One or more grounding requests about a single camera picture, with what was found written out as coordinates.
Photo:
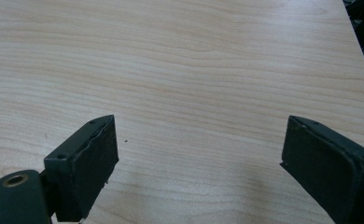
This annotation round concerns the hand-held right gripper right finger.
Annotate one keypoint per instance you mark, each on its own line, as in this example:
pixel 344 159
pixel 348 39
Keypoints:
pixel 326 168

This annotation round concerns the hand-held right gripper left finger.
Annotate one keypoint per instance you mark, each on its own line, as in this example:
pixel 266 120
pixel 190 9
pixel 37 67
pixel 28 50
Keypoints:
pixel 83 168

